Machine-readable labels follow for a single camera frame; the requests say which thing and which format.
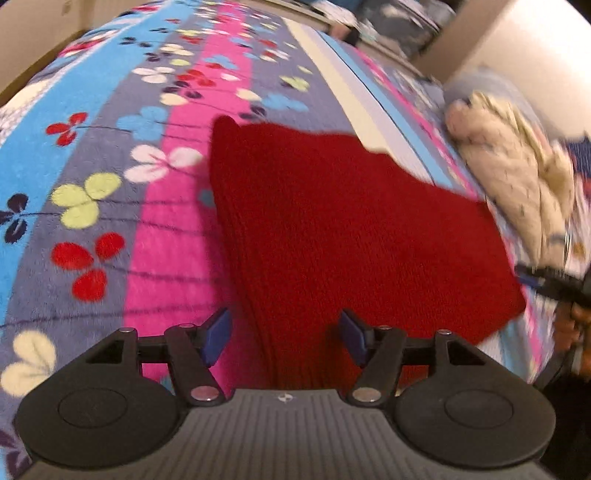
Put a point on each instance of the light blue pillow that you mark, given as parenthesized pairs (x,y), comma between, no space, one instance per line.
(503,87)

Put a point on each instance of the floral striped blanket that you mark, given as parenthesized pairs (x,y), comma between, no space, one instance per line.
(115,194)

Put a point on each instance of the red knit garment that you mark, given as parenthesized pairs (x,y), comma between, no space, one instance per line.
(351,217)

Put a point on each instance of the grey blue patterned cloth pile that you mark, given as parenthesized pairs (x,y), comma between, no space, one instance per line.
(388,18)

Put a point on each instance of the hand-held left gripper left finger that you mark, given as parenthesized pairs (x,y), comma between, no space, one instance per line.
(214,339)

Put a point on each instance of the cream patterned garment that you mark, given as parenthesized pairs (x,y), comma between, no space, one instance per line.
(512,170)

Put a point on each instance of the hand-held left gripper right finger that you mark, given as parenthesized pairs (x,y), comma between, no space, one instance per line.
(353,337)

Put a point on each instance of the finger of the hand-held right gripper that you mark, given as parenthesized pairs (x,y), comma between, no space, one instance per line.
(549,281)

